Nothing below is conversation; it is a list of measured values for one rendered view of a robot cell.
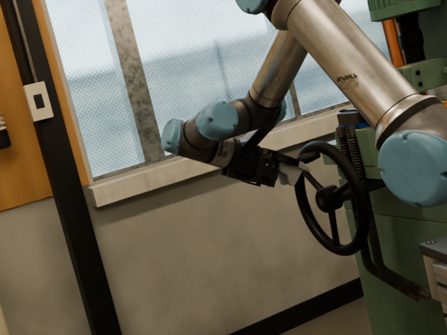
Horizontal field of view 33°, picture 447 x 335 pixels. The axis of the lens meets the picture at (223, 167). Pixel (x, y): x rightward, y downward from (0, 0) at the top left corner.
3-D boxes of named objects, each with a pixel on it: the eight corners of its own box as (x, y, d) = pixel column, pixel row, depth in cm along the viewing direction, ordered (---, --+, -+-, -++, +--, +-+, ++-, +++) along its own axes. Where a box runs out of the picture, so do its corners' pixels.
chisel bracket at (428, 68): (398, 101, 195) (392, 69, 194) (439, 89, 201) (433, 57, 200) (417, 100, 189) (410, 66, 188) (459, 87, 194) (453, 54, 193)
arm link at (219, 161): (208, 131, 170) (223, 130, 162) (226, 137, 172) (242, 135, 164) (200, 163, 169) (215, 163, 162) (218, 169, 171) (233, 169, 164)
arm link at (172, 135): (172, 143, 156) (155, 156, 163) (219, 157, 161) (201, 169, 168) (177, 110, 159) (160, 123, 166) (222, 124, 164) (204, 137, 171)
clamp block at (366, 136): (339, 165, 190) (332, 131, 188) (382, 151, 195) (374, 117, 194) (375, 167, 176) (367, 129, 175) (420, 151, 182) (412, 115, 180)
